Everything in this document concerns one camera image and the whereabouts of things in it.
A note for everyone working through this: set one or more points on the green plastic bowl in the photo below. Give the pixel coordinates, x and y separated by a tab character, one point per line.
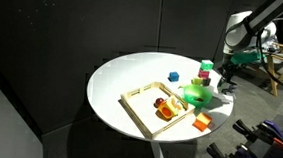
192	92

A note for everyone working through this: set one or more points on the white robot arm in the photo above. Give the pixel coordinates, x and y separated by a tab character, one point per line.
248	26

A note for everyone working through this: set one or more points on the green camera mount plate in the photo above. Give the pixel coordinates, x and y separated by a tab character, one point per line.
246	58

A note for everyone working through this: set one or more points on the blue block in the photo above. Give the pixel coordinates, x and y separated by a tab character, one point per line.
173	76

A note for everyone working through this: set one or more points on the white table pedestal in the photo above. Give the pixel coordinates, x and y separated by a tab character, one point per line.
159	157

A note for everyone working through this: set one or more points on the magenta block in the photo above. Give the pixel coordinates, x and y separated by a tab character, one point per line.
204	74

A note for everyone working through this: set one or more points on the grey block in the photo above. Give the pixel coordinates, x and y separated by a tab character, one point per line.
207	82

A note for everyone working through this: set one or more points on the colourful picture soft cube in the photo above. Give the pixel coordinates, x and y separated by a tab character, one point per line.
170	107

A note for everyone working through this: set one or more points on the dark red ball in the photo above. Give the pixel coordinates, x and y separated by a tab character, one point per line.
159	102

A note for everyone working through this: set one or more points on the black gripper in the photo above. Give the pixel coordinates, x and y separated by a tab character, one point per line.
231	69

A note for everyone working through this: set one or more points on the yellow-green block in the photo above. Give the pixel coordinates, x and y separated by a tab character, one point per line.
197	81

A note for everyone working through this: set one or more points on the wooden tray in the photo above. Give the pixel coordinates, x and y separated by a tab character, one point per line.
139	112

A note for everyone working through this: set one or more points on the green block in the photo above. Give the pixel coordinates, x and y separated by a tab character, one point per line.
207	65

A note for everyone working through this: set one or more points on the wooden chair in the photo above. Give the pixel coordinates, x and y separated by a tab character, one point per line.
275	71

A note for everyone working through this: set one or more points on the orange block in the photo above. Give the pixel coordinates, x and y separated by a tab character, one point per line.
202	122

